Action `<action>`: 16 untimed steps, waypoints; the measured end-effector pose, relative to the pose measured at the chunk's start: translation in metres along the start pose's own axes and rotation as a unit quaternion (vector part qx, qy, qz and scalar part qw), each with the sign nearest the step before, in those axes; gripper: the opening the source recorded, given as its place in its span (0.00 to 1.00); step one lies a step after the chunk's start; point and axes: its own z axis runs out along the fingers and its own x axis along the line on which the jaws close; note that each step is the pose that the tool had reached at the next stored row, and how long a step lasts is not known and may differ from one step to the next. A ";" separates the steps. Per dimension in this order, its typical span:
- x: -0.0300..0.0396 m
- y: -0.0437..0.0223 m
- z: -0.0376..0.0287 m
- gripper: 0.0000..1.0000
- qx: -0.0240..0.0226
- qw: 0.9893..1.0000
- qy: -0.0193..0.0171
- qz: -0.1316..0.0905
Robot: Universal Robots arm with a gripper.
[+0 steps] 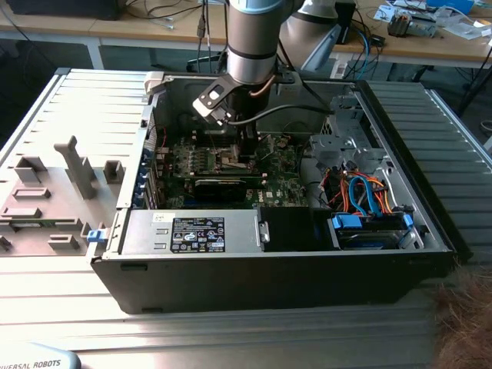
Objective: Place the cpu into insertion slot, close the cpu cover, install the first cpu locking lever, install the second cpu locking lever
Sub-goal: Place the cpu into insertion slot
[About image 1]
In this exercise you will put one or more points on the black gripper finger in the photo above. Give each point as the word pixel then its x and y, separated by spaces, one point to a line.
pixel 248 142

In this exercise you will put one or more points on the small CPU plate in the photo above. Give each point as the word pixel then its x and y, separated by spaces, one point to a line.
pixel 230 157

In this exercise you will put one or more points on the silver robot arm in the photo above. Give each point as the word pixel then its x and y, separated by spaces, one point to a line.
pixel 251 38

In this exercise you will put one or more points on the CPU socket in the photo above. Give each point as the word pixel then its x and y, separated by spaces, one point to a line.
pixel 216 158

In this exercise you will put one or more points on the green motherboard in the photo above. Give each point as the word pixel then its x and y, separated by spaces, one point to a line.
pixel 284 180

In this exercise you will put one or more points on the black graphics card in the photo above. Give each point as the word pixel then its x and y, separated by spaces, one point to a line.
pixel 219 192

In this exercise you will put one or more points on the silver metal drive cage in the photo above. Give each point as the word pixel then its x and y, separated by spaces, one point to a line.
pixel 338 150

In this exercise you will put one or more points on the pale grey slanted panel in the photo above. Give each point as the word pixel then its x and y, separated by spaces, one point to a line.
pixel 324 50

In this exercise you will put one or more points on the black upright box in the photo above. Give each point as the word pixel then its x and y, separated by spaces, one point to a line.
pixel 346 19

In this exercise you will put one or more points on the silver power supply unit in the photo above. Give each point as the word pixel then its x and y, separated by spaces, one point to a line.
pixel 146 230

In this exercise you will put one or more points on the wooden desk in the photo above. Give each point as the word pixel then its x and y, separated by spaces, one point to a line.
pixel 134 28
pixel 423 48

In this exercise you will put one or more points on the black open PC case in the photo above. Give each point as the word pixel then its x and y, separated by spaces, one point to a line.
pixel 269 284

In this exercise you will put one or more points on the hard disk in blue carrier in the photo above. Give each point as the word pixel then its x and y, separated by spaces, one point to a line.
pixel 365 240

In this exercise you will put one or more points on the copper finned heat sink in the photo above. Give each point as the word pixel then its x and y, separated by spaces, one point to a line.
pixel 399 24

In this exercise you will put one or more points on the small blue plastic clip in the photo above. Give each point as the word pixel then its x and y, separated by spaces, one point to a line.
pixel 94 235

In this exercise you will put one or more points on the grey metal device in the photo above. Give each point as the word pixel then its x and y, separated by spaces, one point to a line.
pixel 423 27

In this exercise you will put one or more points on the grey parts rack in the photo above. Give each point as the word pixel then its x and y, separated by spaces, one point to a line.
pixel 57 184

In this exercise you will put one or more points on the black box on desk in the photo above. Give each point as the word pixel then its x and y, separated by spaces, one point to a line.
pixel 57 9

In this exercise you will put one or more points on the blue box on desk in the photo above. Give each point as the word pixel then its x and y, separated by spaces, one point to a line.
pixel 453 4

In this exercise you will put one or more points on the brown-haired person's head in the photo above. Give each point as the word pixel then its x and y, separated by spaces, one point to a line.
pixel 469 326

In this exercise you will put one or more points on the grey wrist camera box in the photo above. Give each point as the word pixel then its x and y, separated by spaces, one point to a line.
pixel 288 86

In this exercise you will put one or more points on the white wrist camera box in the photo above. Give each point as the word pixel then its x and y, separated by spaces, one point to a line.
pixel 207 107

